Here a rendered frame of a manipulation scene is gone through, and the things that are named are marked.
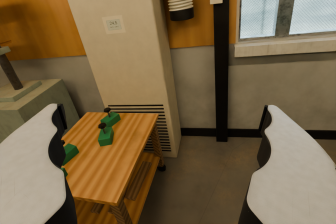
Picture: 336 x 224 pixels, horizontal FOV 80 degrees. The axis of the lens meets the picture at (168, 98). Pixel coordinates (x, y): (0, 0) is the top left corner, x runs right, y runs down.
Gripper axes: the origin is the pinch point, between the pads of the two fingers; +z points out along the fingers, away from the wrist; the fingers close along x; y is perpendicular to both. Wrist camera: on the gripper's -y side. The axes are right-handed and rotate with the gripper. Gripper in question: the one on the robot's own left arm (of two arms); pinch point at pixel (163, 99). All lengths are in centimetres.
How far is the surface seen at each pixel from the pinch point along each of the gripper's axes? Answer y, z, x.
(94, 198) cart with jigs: 76, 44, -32
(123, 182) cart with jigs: 74, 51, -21
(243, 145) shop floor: 116, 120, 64
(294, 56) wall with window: 39, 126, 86
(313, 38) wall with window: 26, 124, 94
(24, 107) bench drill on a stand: 68, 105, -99
